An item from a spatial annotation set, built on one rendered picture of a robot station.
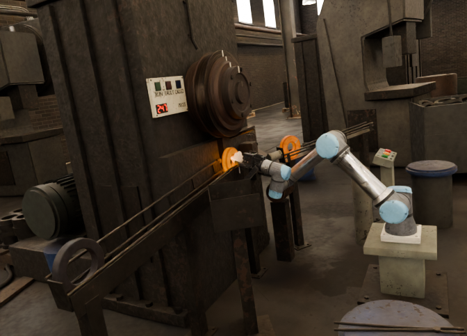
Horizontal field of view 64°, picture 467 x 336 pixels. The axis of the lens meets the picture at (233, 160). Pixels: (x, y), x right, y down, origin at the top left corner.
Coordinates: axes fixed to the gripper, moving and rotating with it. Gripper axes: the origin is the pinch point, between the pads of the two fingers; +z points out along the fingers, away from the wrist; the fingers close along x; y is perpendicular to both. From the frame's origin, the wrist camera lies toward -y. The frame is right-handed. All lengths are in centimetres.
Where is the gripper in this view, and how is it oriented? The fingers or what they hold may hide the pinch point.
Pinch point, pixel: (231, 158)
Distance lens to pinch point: 215.8
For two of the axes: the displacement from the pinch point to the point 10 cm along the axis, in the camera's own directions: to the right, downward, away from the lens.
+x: -4.8, 2.4, -8.5
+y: 1.4, -9.3, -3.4
